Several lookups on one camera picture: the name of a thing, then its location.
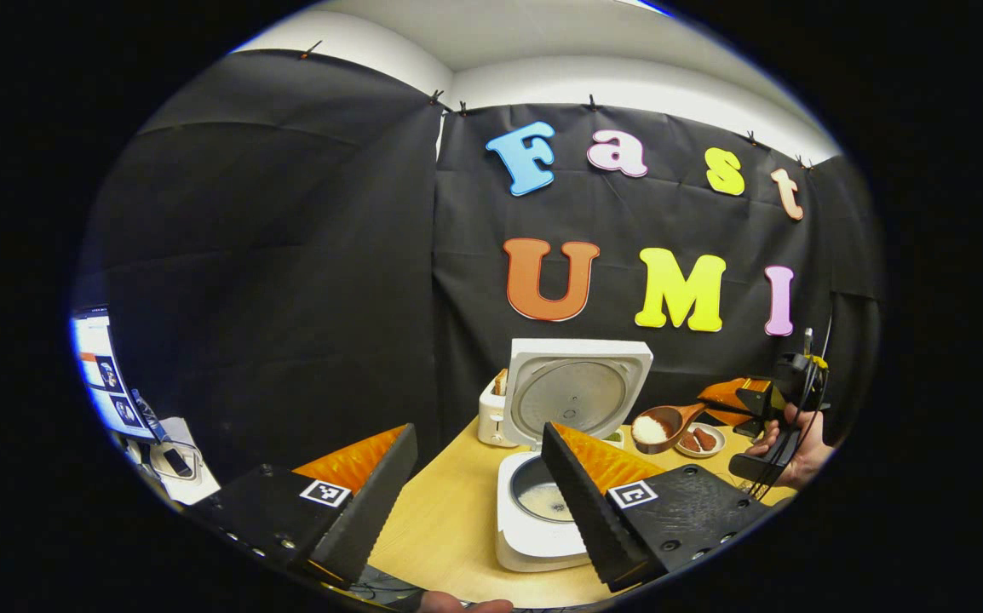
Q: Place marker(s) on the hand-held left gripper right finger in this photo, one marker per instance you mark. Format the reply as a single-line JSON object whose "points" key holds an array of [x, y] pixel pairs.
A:
{"points": [[581, 502]]}

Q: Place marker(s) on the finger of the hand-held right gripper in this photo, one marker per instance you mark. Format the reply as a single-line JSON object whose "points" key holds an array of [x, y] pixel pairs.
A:
{"points": [[747, 424], [730, 392]]}

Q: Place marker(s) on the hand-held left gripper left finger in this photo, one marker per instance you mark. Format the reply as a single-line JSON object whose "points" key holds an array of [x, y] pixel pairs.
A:
{"points": [[376, 494]]}

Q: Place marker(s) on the brown wooden spoon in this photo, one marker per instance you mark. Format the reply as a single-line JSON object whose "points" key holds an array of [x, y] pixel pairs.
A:
{"points": [[666, 421]]}

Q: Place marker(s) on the white rice cooker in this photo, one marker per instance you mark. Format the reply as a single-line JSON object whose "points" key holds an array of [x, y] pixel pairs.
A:
{"points": [[577, 375]]}

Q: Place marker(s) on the grey round plate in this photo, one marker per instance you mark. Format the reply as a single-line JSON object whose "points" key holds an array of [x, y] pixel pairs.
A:
{"points": [[715, 444]]}

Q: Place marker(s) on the brown meat piece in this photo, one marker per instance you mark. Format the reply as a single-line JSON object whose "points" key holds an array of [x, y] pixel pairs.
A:
{"points": [[689, 442], [705, 438]]}

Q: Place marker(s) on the white toaster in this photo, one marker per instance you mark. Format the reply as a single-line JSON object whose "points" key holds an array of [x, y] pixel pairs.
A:
{"points": [[491, 421]]}

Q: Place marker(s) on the toast slice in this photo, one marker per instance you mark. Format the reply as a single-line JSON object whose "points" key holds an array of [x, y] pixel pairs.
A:
{"points": [[502, 383]]}

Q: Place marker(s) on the black backdrop cloth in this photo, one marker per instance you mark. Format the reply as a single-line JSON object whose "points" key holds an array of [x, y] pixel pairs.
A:
{"points": [[287, 298]]}

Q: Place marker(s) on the computer monitor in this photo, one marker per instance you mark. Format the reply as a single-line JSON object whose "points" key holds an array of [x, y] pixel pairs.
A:
{"points": [[104, 375]]}

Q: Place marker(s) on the row of small cloth clips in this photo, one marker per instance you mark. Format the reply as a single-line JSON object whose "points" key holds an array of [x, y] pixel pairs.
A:
{"points": [[592, 103]]}

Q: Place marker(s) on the long ceiling light panel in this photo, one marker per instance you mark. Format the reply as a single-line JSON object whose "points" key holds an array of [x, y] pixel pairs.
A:
{"points": [[645, 5]]}

